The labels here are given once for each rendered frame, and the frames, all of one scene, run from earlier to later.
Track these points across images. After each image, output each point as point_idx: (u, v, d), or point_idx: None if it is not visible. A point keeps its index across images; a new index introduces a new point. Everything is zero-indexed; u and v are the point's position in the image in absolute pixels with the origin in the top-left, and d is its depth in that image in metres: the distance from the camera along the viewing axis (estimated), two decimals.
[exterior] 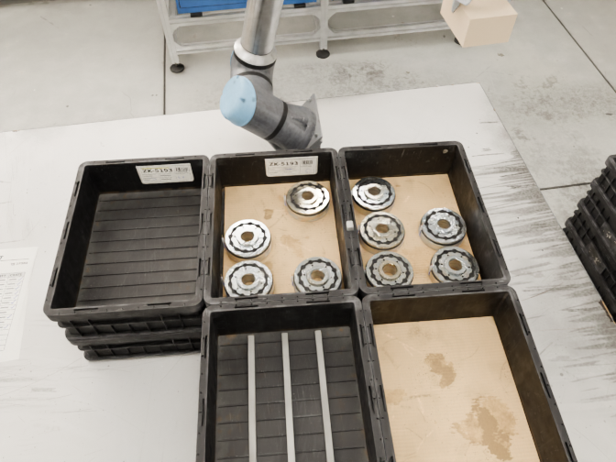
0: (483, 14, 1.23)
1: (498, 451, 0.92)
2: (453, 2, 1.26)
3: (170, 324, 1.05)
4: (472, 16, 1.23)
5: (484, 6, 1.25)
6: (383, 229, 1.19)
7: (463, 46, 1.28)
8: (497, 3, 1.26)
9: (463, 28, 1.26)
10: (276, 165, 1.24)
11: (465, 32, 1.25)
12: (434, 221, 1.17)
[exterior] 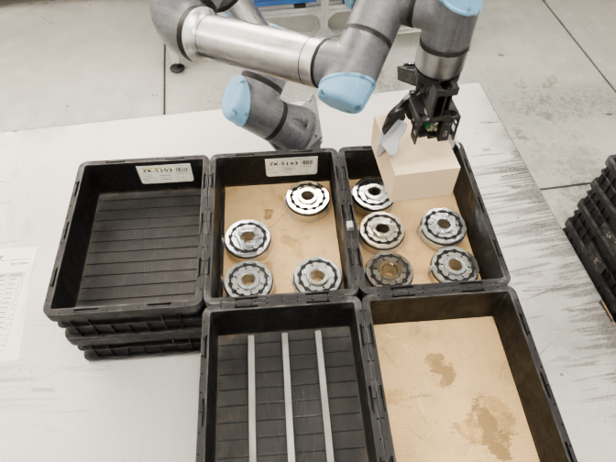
0: (414, 167, 0.93)
1: (498, 451, 0.92)
2: (377, 146, 0.96)
3: (170, 324, 1.05)
4: (400, 170, 0.92)
5: (417, 153, 0.95)
6: (383, 229, 1.19)
7: (390, 201, 0.97)
8: (436, 148, 0.96)
9: (390, 181, 0.96)
10: (276, 165, 1.24)
11: (391, 186, 0.95)
12: (434, 221, 1.17)
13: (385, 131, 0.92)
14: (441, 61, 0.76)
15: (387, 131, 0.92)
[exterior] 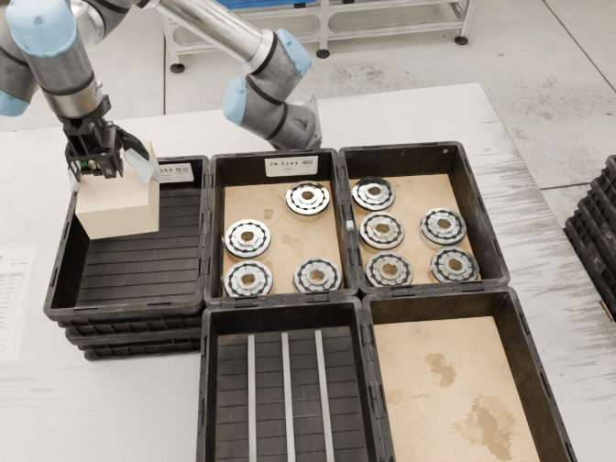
0: (100, 203, 0.88)
1: (498, 451, 0.92)
2: (70, 181, 0.90)
3: (170, 324, 1.05)
4: (82, 207, 0.87)
5: (110, 189, 0.90)
6: (383, 229, 1.19)
7: (90, 237, 0.92)
8: (132, 183, 0.91)
9: None
10: (276, 165, 1.24)
11: (83, 224, 0.90)
12: (434, 221, 1.17)
13: (67, 166, 0.87)
14: (55, 100, 0.71)
15: (69, 166, 0.87)
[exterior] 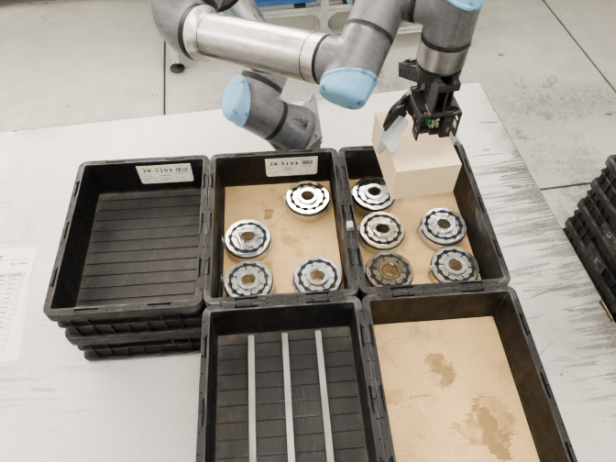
0: (415, 163, 0.92)
1: (498, 451, 0.92)
2: (378, 142, 0.95)
3: (170, 324, 1.05)
4: (401, 167, 0.92)
5: (418, 149, 0.94)
6: (383, 229, 1.19)
7: (391, 198, 0.97)
8: (437, 145, 0.95)
9: (390, 177, 0.95)
10: (276, 165, 1.24)
11: (392, 183, 0.95)
12: (434, 221, 1.17)
13: (386, 127, 0.92)
14: (443, 57, 0.76)
15: (388, 127, 0.92)
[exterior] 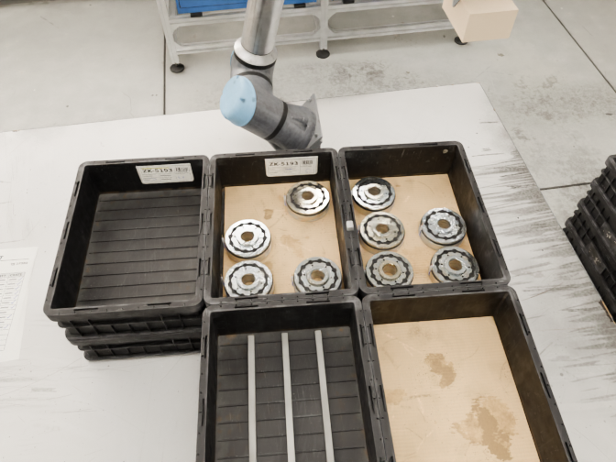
0: (483, 9, 1.22)
1: (498, 451, 0.92)
2: None
3: (170, 324, 1.05)
4: (472, 11, 1.22)
5: (485, 1, 1.24)
6: (383, 229, 1.19)
7: (463, 40, 1.27)
8: None
9: (463, 23, 1.25)
10: (276, 165, 1.24)
11: (465, 27, 1.25)
12: (434, 221, 1.17)
13: None
14: None
15: None
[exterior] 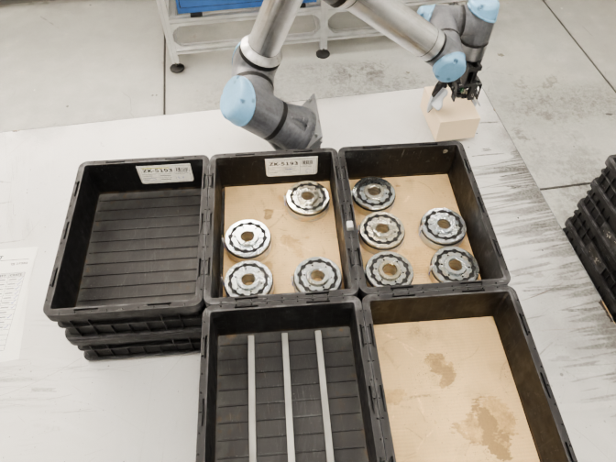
0: (452, 117, 1.49)
1: (498, 451, 0.92)
2: (428, 104, 1.52)
3: (170, 324, 1.05)
4: (443, 119, 1.48)
5: (453, 109, 1.51)
6: (383, 229, 1.19)
7: (435, 140, 1.54)
8: (465, 106, 1.52)
9: (435, 126, 1.52)
10: (276, 165, 1.24)
11: (436, 130, 1.51)
12: (434, 221, 1.17)
13: (434, 95, 1.49)
14: (472, 50, 1.32)
15: (434, 95, 1.48)
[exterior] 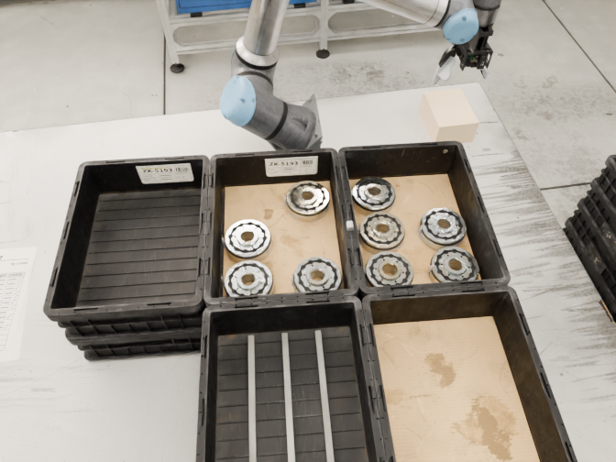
0: (450, 122, 1.50)
1: (498, 451, 0.92)
2: (434, 75, 1.43)
3: (170, 324, 1.05)
4: (442, 124, 1.50)
5: (452, 115, 1.52)
6: (383, 229, 1.19)
7: None
8: (463, 111, 1.53)
9: (434, 131, 1.53)
10: (276, 165, 1.24)
11: (435, 135, 1.53)
12: (434, 221, 1.17)
13: (441, 64, 1.40)
14: (483, 14, 1.24)
15: (442, 64, 1.40)
